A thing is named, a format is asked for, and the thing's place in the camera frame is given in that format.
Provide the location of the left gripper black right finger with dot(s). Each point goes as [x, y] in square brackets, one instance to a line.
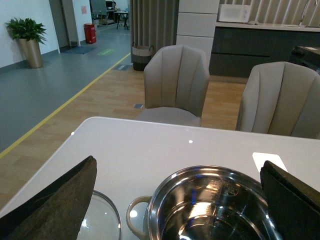
[294, 205]

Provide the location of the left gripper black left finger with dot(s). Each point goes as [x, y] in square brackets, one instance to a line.
[57, 211]

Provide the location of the glass pot lid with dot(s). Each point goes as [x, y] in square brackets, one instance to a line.
[102, 220]

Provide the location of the white electric cooking pot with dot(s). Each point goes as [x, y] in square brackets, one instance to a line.
[206, 202]

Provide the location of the right beige upholstered chair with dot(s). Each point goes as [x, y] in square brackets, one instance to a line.
[281, 98]

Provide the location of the beige upholstered chair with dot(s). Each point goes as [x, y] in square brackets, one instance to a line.
[175, 86]
[281, 98]

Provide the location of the dark kitchen counter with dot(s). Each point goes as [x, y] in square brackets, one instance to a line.
[236, 50]

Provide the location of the left beige upholstered chair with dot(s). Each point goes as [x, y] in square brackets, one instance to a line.
[175, 86]

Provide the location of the woven laundry basket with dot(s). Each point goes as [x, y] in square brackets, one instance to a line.
[141, 56]

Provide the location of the potted green plant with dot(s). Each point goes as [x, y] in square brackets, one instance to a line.
[30, 35]

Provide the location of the red box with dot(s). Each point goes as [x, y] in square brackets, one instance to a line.
[90, 33]

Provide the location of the white microwave oven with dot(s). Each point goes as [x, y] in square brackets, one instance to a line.
[234, 13]

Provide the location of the white tall cabinet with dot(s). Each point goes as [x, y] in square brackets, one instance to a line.
[196, 24]

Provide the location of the grey pleated curtain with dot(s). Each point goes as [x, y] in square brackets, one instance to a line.
[153, 22]

